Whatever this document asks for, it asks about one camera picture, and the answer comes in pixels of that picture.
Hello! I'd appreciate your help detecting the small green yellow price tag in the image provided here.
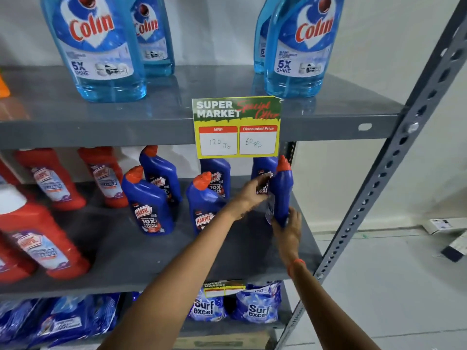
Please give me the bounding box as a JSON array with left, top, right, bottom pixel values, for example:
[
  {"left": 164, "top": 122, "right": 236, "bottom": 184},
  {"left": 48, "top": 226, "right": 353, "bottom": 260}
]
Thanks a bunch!
[{"left": 203, "top": 280, "right": 246, "bottom": 298}]

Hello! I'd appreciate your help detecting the large blue glass cleaner bottle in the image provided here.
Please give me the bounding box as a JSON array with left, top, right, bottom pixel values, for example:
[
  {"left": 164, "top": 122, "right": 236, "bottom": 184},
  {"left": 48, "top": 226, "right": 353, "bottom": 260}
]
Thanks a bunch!
[
  {"left": 263, "top": 0, "right": 346, "bottom": 99},
  {"left": 40, "top": 0, "right": 147, "bottom": 103}
]

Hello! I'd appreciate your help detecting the red toilet cleaner bottle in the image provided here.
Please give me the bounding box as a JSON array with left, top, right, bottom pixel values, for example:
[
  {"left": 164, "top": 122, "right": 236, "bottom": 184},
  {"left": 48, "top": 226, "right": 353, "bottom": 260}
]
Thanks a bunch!
[
  {"left": 0, "top": 185, "right": 91, "bottom": 280},
  {"left": 0, "top": 159, "right": 22, "bottom": 188},
  {"left": 77, "top": 146, "right": 129, "bottom": 209},
  {"left": 14, "top": 148, "right": 87, "bottom": 211},
  {"left": 0, "top": 232, "right": 38, "bottom": 285}
]

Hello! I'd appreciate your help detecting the grey metal shelf rack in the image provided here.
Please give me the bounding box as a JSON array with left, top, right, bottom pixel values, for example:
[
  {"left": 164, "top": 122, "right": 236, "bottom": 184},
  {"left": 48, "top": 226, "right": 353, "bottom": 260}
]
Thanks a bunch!
[{"left": 0, "top": 0, "right": 467, "bottom": 350}]

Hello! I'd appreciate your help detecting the group of blue cleaner bottles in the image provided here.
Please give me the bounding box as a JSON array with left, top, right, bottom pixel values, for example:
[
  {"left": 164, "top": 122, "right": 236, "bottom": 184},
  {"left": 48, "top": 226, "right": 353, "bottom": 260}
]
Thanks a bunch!
[{"left": 121, "top": 145, "right": 279, "bottom": 237}]

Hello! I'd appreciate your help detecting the person's right forearm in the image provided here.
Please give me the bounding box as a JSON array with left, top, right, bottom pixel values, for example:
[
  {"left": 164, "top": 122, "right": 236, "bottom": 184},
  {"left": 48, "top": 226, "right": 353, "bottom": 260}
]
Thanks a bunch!
[{"left": 288, "top": 265, "right": 382, "bottom": 350}]

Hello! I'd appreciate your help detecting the blue toilet cleaner bottle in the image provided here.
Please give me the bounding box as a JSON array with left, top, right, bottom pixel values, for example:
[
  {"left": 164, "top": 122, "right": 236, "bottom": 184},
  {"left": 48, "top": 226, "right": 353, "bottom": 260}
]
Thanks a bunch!
[{"left": 266, "top": 154, "right": 295, "bottom": 228}]

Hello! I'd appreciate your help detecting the brown cardboard box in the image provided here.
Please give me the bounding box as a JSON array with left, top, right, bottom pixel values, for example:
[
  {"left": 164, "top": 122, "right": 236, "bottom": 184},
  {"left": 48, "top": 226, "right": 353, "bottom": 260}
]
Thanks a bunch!
[{"left": 174, "top": 331, "right": 271, "bottom": 350}]

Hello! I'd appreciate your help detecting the dark and white carton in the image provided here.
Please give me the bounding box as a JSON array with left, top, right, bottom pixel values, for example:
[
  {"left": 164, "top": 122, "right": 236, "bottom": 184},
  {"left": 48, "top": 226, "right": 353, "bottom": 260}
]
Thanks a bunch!
[{"left": 440, "top": 231, "right": 467, "bottom": 263}]

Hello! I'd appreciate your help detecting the person's left hand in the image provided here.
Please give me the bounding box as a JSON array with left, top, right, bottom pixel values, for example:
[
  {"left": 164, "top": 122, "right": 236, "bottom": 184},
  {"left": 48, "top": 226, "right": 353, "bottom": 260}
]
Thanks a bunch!
[{"left": 225, "top": 173, "right": 275, "bottom": 220}]

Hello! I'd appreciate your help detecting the person's right hand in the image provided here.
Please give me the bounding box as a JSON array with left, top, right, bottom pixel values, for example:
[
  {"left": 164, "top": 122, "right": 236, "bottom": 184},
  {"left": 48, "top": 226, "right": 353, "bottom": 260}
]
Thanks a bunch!
[{"left": 270, "top": 206, "right": 303, "bottom": 266}]

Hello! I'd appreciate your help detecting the orange wristband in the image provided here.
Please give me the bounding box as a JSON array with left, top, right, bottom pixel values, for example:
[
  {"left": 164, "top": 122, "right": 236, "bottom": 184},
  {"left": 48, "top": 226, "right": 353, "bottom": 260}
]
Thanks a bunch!
[{"left": 287, "top": 258, "right": 307, "bottom": 278}]

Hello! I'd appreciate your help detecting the person's left forearm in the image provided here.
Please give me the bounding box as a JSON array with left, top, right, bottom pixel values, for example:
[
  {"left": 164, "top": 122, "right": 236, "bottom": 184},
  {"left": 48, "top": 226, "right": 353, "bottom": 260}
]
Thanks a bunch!
[{"left": 98, "top": 205, "right": 238, "bottom": 350}]

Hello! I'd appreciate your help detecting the pile of blue detergent packets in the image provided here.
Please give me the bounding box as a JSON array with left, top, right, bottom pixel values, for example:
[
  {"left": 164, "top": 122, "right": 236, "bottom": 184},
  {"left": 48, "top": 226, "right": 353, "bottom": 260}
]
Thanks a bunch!
[{"left": 0, "top": 280, "right": 282, "bottom": 348}]

